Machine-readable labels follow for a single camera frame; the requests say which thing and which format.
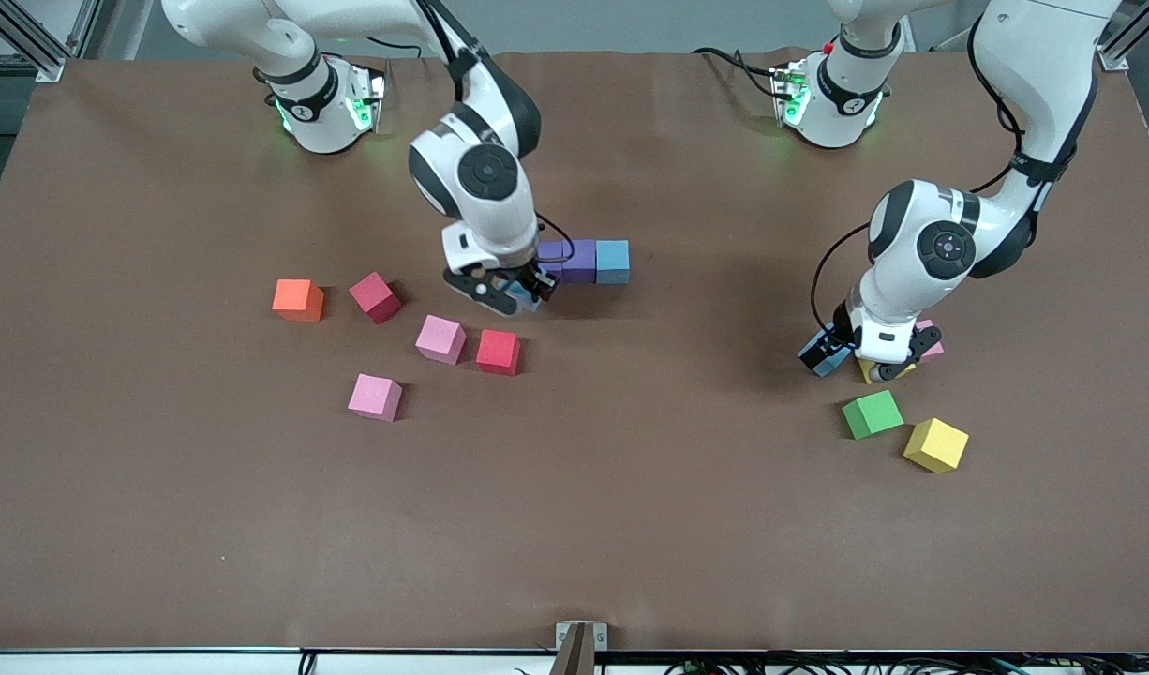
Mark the pink foam cube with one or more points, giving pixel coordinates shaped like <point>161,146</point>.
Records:
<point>935,349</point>
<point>375,397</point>
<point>440,338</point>

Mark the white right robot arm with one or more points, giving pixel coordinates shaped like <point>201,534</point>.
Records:
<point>499,216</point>

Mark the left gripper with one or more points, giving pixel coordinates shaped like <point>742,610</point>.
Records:
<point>843,335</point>

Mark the orange foam cube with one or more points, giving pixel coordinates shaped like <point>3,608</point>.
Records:
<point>298,300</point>

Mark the purple foam cube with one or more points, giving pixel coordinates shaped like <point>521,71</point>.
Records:
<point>554,253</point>
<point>580,262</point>

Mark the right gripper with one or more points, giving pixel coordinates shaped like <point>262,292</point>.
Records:
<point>525,277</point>

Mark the green foam cube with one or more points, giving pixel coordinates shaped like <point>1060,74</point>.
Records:
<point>872,414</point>

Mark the aluminium frame profile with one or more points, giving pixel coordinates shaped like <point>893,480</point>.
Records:
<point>50,70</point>
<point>1116,62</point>

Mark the brown table cover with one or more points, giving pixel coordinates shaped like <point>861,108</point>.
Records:
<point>631,525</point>

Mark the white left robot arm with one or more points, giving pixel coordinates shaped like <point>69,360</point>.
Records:
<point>1043,84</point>

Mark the crimson foam cube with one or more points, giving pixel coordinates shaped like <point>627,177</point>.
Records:
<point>376,297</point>

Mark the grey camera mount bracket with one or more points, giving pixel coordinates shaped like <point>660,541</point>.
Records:
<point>581,647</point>

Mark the yellow foam cube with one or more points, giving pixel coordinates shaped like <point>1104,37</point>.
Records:
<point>902,371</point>
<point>935,444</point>

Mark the light blue foam cube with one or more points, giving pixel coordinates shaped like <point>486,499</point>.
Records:
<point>612,262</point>
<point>823,367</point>
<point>529,305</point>

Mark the red foam cube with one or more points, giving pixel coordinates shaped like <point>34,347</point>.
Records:
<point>498,352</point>

